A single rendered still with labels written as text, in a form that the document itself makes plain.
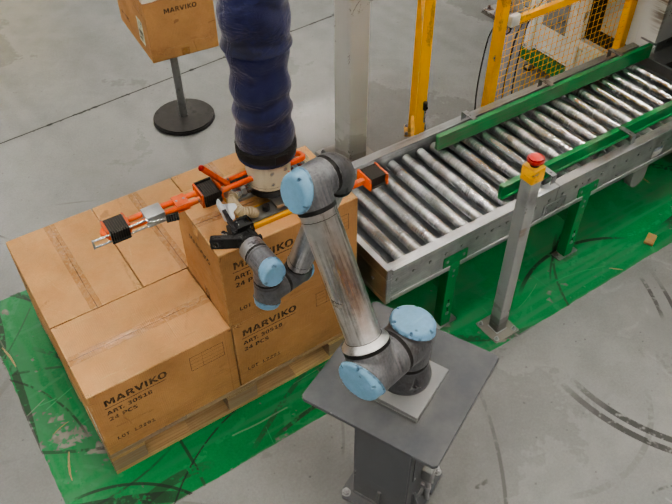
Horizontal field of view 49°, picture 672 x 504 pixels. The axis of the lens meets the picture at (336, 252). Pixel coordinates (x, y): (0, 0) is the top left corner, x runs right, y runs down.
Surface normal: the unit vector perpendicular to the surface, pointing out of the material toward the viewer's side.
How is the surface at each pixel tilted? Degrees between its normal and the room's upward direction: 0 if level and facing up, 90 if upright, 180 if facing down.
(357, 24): 90
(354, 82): 90
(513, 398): 0
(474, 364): 0
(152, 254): 0
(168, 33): 90
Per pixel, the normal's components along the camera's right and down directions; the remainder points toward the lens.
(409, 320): 0.13, -0.77
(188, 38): 0.48, 0.62
